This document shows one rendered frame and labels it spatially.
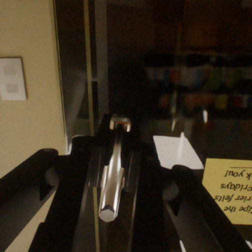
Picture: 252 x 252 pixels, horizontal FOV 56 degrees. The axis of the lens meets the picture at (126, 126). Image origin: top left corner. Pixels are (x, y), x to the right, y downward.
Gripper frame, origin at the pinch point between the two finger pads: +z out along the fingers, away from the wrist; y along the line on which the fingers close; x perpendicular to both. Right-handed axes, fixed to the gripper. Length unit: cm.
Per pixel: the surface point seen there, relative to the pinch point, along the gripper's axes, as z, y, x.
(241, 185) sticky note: 4.2, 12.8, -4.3
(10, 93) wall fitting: 48, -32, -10
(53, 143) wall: 49, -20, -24
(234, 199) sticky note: 4.2, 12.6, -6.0
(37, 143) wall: 49, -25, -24
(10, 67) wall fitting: 48, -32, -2
